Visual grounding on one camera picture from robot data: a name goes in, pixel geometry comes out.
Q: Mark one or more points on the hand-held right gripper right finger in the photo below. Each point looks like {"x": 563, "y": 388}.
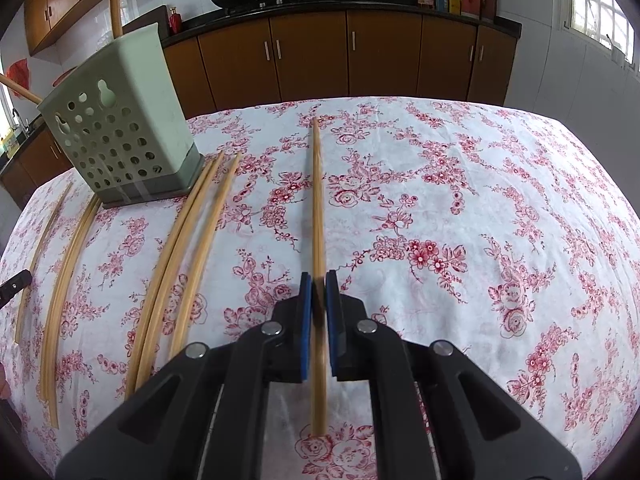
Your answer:
{"x": 334, "y": 330}

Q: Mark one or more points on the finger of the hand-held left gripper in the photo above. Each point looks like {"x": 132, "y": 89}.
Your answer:
{"x": 15, "y": 284}

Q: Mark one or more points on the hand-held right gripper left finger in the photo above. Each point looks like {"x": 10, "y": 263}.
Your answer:
{"x": 303, "y": 330}

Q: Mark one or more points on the green perforated chopstick holder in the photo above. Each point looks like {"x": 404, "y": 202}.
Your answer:
{"x": 125, "y": 110}

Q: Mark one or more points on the yellow bottle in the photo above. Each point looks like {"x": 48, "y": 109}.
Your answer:
{"x": 7, "y": 144}

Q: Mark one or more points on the sink faucet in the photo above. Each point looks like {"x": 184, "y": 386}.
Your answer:
{"x": 16, "y": 117}

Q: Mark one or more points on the red floral tablecloth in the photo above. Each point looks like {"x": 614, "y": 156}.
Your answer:
{"x": 450, "y": 210}

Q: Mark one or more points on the window above sink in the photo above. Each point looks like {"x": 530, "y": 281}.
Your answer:
{"x": 4, "y": 110}

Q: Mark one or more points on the brown wooden lower cabinets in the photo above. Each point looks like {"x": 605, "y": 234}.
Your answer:
{"x": 310, "y": 55}

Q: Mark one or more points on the brown wooden cabinets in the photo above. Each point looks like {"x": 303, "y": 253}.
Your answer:
{"x": 65, "y": 0}
{"x": 310, "y": 55}

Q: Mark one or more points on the brown wooden upper cabinets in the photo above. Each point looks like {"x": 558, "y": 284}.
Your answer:
{"x": 65, "y": 0}

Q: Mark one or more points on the brown cutting board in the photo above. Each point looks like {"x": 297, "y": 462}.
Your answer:
{"x": 145, "y": 22}

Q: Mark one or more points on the red bottle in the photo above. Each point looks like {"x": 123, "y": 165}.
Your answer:
{"x": 175, "y": 20}

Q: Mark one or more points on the black kitchen countertop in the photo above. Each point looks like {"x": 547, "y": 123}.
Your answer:
{"x": 380, "y": 2}

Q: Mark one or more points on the large bright window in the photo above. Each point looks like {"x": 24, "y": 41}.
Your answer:
{"x": 600, "y": 10}

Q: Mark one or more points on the red bag on wall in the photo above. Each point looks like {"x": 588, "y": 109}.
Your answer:
{"x": 20, "y": 74}

